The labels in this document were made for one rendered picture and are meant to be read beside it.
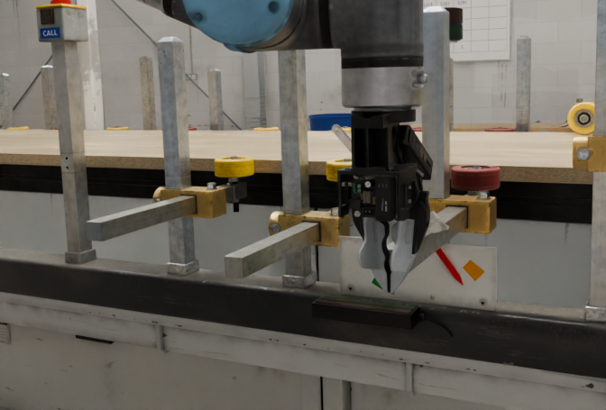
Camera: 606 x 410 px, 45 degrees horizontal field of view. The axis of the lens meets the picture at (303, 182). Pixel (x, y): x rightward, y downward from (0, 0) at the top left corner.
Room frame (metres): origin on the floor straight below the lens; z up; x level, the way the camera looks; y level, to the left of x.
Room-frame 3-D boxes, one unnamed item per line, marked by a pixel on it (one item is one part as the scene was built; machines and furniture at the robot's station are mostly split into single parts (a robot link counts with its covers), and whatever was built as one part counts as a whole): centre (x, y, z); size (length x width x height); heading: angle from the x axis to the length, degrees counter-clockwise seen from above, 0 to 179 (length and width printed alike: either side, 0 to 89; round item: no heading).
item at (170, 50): (1.36, 0.24, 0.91); 0.03 x 0.03 x 0.48; 63
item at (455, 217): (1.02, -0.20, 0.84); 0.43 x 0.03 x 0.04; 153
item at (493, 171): (1.20, -0.29, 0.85); 0.08 x 0.08 x 0.11
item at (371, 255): (0.81, -0.08, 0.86); 0.06 x 0.03 x 0.09; 153
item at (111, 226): (1.29, 0.23, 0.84); 0.43 x 0.03 x 0.04; 153
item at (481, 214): (1.13, -0.23, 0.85); 0.13 x 0.06 x 0.05; 63
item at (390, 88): (0.80, -0.09, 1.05); 0.10 x 0.09 x 0.05; 63
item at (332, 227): (1.24, -0.01, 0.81); 0.13 x 0.06 x 0.05; 63
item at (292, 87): (1.25, 0.01, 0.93); 0.03 x 0.03 x 0.48; 63
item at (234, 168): (1.46, 0.14, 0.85); 0.08 x 0.08 x 0.11
